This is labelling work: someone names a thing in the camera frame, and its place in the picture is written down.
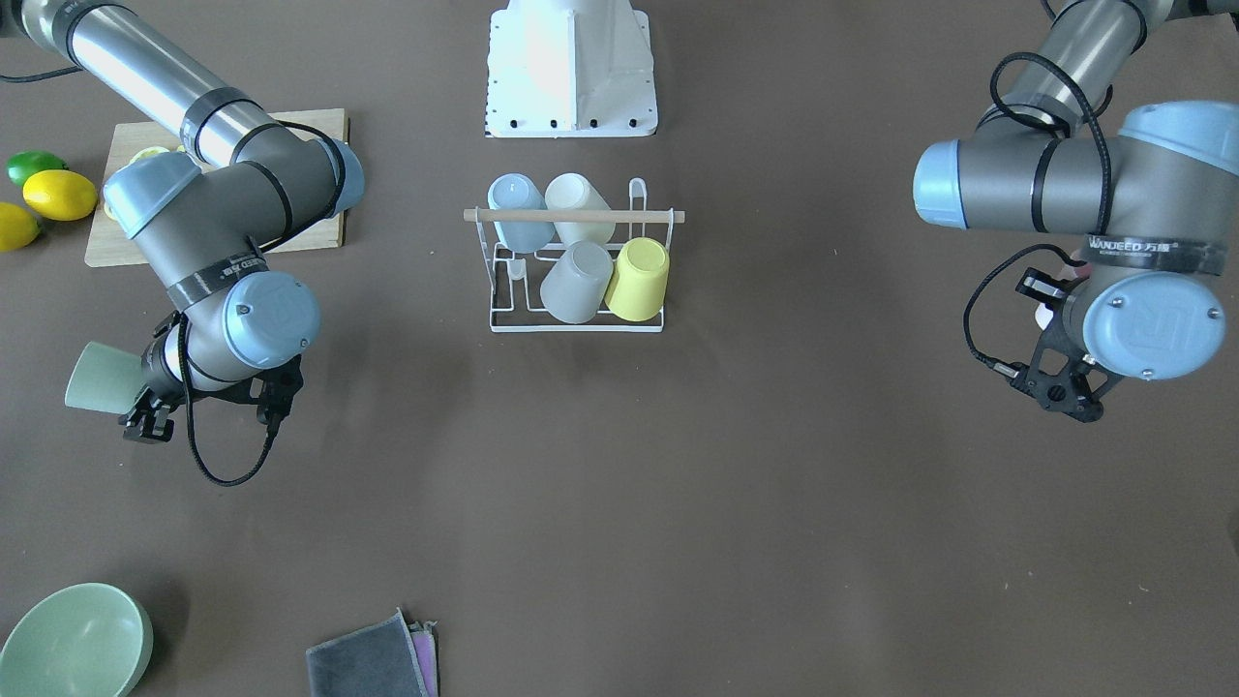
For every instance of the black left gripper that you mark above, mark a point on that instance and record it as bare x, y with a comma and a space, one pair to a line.
1034, 286

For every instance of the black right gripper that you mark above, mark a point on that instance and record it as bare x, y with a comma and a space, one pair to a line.
155, 380

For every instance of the green plastic cup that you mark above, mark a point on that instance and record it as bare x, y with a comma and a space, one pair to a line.
105, 379

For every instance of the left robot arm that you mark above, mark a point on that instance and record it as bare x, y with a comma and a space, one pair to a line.
1153, 206

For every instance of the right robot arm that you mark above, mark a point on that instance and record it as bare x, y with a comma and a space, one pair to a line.
203, 218

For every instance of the yellow plastic cup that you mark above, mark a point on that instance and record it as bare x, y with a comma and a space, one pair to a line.
637, 289

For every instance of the grey plastic cup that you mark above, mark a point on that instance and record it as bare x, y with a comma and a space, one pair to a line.
573, 289

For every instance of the cream plastic cup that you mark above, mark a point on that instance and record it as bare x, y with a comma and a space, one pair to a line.
573, 192

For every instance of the wooden cutting board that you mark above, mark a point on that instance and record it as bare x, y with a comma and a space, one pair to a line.
107, 243

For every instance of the green bowl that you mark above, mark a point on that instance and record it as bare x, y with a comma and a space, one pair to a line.
91, 639

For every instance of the yellow lemon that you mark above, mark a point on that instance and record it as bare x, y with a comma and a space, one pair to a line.
18, 227
60, 195

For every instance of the green lime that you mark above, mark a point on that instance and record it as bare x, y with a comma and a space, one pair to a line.
25, 164

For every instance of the grey folded cloth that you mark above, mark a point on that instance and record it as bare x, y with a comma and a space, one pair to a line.
390, 658

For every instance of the white wire cup rack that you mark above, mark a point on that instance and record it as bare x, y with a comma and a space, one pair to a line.
520, 245

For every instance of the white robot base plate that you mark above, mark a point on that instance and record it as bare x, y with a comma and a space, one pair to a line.
559, 69

